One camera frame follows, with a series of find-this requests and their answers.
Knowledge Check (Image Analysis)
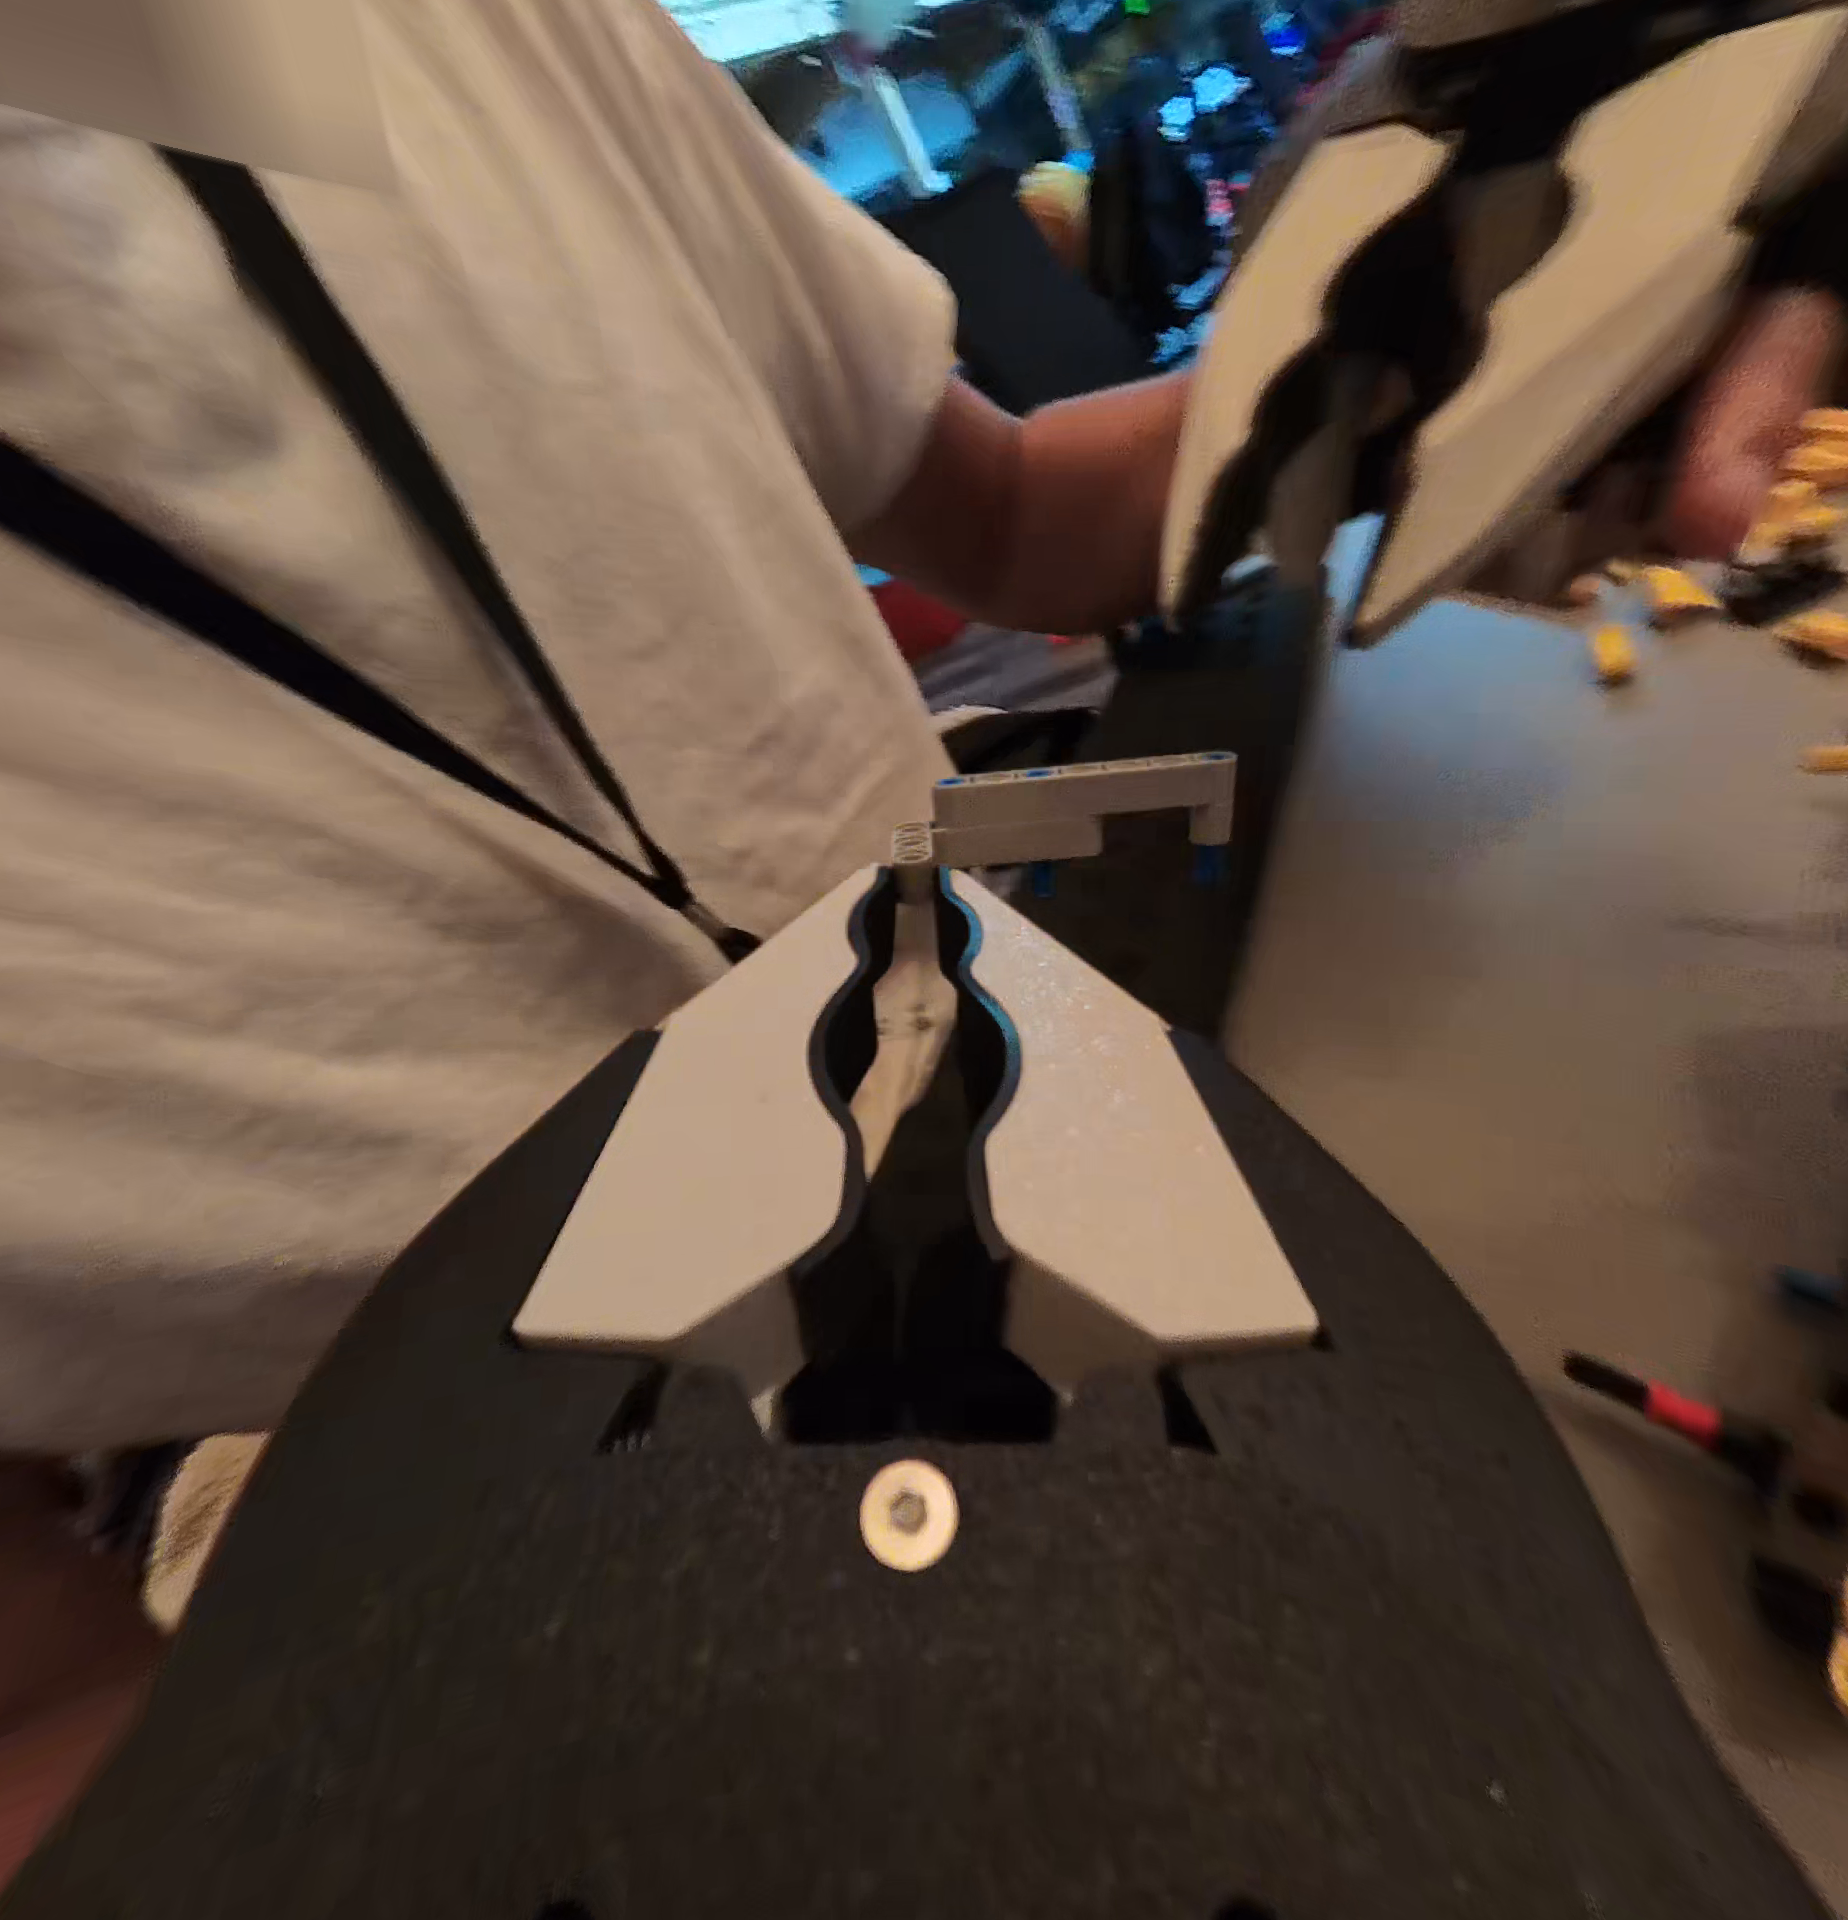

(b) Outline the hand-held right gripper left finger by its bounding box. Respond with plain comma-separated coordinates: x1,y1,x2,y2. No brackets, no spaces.
514,867,887,1393

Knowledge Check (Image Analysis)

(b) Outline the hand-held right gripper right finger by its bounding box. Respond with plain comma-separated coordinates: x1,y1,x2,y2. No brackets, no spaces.
937,871,1324,1393

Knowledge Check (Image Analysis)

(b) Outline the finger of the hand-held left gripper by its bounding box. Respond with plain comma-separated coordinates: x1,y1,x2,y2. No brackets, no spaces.
1163,118,1466,620
1342,6,1848,647

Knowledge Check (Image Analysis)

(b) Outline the pile of yellow bricks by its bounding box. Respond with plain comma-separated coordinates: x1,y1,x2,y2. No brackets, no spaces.
1563,401,1848,783

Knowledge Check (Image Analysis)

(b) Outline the long grey holed beam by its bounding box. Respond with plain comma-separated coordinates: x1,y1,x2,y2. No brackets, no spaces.
933,751,1240,891

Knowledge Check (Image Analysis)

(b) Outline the yellow black brick car model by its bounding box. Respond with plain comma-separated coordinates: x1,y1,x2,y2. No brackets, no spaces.
1563,1258,1848,1748

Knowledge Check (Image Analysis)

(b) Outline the person's left forearm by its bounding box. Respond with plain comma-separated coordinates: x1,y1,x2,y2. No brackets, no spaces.
848,371,1201,640

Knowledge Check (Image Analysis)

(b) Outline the person's right forearm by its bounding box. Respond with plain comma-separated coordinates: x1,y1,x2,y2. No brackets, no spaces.
0,1445,170,1920

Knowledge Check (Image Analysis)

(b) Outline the grey desk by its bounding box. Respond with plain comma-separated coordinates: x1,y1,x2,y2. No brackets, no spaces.
1224,511,1848,1920

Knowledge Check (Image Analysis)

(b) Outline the person's left hand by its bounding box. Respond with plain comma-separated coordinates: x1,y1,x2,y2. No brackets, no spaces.
1659,284,1848,564

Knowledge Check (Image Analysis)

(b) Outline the person's white shirt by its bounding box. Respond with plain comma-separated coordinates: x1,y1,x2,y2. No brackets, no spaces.
0,0,962,1457

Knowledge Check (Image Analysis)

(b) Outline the black shoulder strap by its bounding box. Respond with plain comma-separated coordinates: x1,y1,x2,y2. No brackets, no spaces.
0,147,765,967

